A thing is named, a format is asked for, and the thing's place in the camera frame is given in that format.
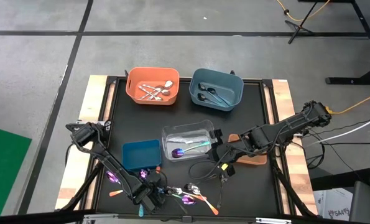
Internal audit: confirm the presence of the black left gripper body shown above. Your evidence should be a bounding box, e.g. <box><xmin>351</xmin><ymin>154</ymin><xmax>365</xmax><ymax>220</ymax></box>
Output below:
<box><xmin>134</xmin><ymin>177</ymin><xmax>165</xmax><ymax>205</ymax></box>

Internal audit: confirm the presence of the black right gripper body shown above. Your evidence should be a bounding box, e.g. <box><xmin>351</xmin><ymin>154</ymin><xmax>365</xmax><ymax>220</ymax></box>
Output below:
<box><xmin>207</xmin><ymin>141</ymin><xmax>245</xmax><ymax>165</ymax></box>

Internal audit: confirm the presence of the iridescent purple spoon teal handle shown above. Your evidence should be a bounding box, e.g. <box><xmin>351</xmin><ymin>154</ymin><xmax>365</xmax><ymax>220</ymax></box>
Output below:
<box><xmin>169</xmin><ymin>192</ymin><xmax>198</xmax><ymax>206</ymax></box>
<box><xmin>105</xmin><ymin>170</ymin><xmax>121</xmax><ymax>185</ymax></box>
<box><xmin>137</xmin><ymin>169</ymin><xmax>149</xmax><ymax>218</ymax></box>
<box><xmin>171</xmin><ymin>141</ymin><xmax>211</xmax><ymax>159</ymax></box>

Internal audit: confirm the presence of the clear plastic bin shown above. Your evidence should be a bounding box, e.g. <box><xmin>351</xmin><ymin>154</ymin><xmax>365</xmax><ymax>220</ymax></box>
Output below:
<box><xmin>161</xmin><ymin>119</ymin><xmax>216</xmax><ymax>163</ymax></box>

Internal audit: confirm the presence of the large blue-grey plastic bin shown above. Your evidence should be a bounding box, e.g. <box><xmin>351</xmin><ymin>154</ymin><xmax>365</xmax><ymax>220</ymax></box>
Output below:
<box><xmin>188</xmin><ymin>68</ymin><xmax>245</xmax><ymax>112</ymax></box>

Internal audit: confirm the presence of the small orange tray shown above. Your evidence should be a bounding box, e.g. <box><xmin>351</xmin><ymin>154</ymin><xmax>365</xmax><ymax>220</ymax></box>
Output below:
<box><xmin>227</xmin><ymin>133</ymin><xmax>269</xmax><ymax>166</ymax></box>

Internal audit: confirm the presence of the small blue tray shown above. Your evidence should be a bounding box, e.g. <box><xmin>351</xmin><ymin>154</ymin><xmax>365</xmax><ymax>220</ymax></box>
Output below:
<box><xmin>121</xmin><ymin>139</ymin><xmax>163</xmax><ymax>171</ymax></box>

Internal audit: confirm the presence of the pile of assorted spoons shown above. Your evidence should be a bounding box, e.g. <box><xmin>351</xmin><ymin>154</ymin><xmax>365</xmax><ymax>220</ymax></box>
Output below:
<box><xmin>95</xmin><ymin>77</ymin><xmax>281</xmax><ymax>218</ymax></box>

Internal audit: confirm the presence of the large orange plastic bin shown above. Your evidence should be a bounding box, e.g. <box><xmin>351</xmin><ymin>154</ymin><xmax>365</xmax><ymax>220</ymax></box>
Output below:
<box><xmin>125</xmin><ymin>67</ymin><xmax>180</xmax><ymax>106</ymax></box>

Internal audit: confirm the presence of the white cardboard box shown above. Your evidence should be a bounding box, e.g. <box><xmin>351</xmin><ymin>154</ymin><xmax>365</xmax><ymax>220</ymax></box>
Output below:
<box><xmin>313</xmin><ymin>188</ymin><xmax>355</xmax><ymax>222</ymax></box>

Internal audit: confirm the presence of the black tripod stand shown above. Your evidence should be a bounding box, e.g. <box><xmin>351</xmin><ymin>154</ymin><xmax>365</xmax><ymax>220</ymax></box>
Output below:
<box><xmin>284</xmin><ymin>0</ymin><xmax>318</xmax><ymax>44</ymax></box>

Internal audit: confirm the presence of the dark grey cabinet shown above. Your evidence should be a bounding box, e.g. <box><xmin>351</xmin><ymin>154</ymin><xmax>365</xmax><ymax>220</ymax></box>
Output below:
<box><xmin>348</xmin><ymin>102</ymin><xmax>370</xmax><ymax>224</ymax></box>

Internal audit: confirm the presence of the green floor mat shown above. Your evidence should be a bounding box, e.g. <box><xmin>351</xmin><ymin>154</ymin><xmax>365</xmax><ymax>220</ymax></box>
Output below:
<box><xmin>0</xmin><ymin>124</ymin><xmax>32</xmax><ymax>218</ymax></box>

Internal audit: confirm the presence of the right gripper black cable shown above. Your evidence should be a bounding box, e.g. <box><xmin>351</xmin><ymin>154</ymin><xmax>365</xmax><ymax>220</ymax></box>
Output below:
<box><xmin>187</xmin><ymin>154</ymin><xmax>232</xmax><ymax>182</ymax></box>

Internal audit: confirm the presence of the black metal table frame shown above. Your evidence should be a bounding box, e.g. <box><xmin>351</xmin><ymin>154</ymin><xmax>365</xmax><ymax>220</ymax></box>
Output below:
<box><xmin>55</xmin><ymin>74</ymin><xmax>324</xmax><ymax>224</ymax></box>

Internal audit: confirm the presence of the black power cable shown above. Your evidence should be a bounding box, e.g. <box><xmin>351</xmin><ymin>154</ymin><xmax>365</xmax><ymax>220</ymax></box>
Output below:
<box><xmin>295</xmin><ymin>118</ymin><xmax>370</xmax><ymax>170</ymax></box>
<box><xmin>64</xmin><ymin>141</ymin><xmax>91</xmax><ymax>167</ymax></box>

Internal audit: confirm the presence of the yellow extension cord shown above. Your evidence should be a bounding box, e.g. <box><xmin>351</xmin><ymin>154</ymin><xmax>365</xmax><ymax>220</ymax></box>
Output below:
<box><xmin>326</xmin><ymin>89</ymin><xmax>370</xmax><ymax>115</ymax></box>

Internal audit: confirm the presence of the thin yellow floor cable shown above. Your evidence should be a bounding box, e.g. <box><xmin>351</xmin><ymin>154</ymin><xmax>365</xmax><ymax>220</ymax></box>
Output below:
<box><xmin>276</xmin><ymin>0</ymin><xmax>331</xmax><ymax>22</ymax></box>

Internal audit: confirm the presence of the white cable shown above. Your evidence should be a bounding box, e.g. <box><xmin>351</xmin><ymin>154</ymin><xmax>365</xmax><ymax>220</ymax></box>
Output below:
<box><xmin>305</xmin><ymin>112</ymin><xmax>370</xmax><ymax>147</ymax></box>

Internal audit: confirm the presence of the black desk frame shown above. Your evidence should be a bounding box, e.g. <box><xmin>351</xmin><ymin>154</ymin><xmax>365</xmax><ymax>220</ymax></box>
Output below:
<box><xmin>298</xmin><ymin>0</ymin><xmax>370</xmax><ymax>85</ymax></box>

